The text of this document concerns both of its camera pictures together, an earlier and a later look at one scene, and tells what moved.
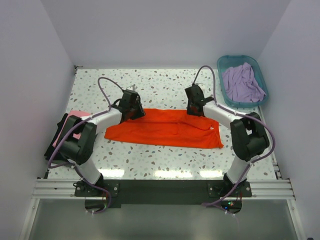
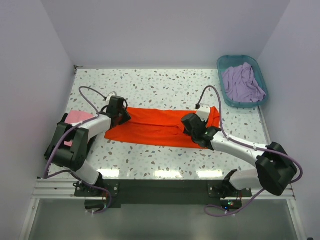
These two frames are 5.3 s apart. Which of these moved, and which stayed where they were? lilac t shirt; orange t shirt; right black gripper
Moved: right black gripper
Stayed: lilac t shirt; orange t shirt
